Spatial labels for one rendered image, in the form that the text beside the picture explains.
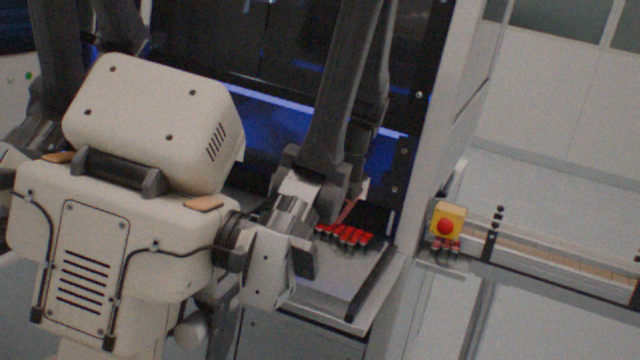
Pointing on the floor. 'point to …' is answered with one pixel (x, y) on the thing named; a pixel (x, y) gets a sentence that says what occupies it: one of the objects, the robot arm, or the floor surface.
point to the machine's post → (427, 166)
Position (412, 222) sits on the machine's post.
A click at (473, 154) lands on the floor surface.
